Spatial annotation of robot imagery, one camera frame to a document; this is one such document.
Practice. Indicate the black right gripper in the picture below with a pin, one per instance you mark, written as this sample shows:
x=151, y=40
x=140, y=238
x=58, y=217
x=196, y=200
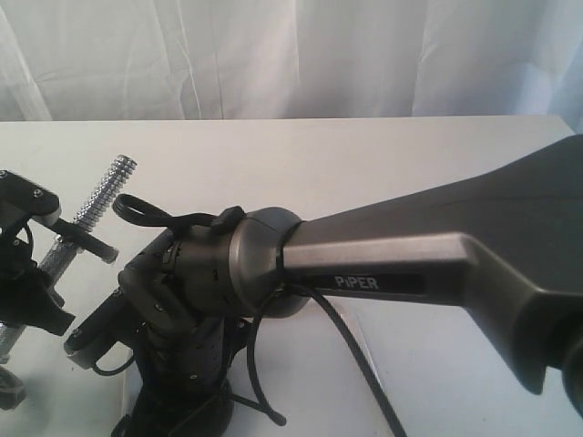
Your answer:
x=183, y=367

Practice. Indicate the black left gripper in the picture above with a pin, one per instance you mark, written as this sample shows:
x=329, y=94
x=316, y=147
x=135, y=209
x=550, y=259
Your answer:
x=24, y=289

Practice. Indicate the black weight plate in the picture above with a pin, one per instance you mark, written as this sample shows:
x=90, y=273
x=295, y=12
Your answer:
x=73, y=234
x=13, y=390
x=155, y=417

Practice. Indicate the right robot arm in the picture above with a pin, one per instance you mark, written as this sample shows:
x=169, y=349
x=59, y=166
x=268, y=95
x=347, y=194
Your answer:
x=505, y=246

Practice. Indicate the white backdrop curtain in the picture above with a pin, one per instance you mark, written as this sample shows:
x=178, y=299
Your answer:
x=117, y=60

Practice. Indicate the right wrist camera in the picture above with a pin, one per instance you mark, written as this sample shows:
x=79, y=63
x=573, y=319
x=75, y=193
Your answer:
x=113, y=321

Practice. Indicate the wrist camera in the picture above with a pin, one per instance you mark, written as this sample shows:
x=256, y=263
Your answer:
x=113, y=321
x=41, y=204

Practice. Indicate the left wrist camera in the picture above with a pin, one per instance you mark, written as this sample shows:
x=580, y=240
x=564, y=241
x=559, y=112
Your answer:
x=41, y=204

